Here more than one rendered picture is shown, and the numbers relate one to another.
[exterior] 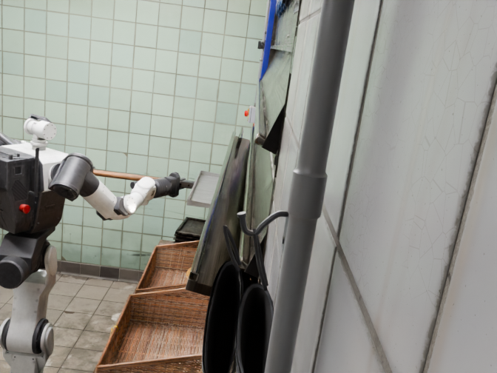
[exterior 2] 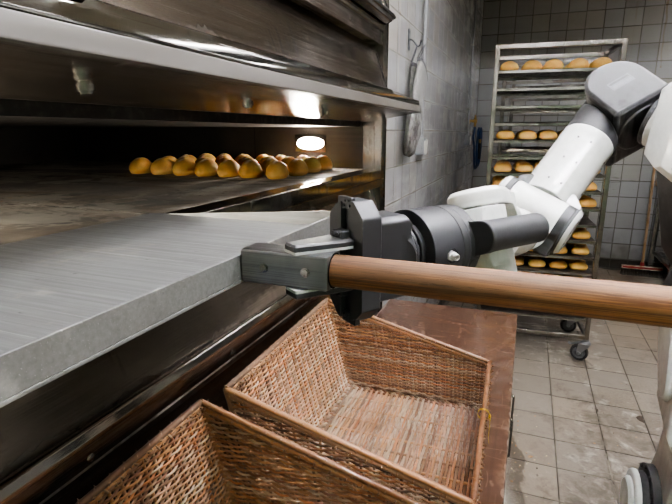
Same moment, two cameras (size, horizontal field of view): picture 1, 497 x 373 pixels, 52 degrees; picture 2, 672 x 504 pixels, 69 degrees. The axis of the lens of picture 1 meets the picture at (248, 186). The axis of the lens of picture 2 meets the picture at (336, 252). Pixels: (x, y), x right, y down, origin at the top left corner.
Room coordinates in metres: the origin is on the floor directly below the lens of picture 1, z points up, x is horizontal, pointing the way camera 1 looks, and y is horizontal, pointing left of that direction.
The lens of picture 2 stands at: (2.82, 0.52, 1.32)
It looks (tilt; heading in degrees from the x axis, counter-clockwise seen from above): 14 degrees down; 202
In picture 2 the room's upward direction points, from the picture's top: straight up
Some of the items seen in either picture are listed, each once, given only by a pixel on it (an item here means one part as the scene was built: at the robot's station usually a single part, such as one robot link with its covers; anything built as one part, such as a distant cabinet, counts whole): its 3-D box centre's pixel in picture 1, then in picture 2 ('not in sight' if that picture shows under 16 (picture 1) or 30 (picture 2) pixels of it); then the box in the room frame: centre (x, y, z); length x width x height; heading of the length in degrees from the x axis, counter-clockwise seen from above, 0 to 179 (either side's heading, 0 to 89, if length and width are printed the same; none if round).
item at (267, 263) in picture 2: (185, 183); (290, 265); (2.42, 0.31, 1.20); 0.09 x 0.04 x 0.03; 91
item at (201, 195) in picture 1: (230, 190); (108, 249); (2.42, 0.09, 1.19); 0.55 x 0.36 x 0.03; 1
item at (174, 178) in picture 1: (166, 186); (393, 253); (2.34, 0.39, 1.20); 0.12 x 0.10 x 0.13; 146
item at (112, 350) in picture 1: (171, 335); (379, 401); (1.84, 0.23, 0.72); 0.56 x 0.49 x 0.28; 2
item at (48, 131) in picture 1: (40, 132); not in sight; (1.91, 0.82, 1.47); 0.10 x 0.07 x 0.09; 62
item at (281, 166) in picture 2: not in sight; (237, 163); (1.28, -0.49, 1.21); 0.61 x 0.48 x 0.06; 91
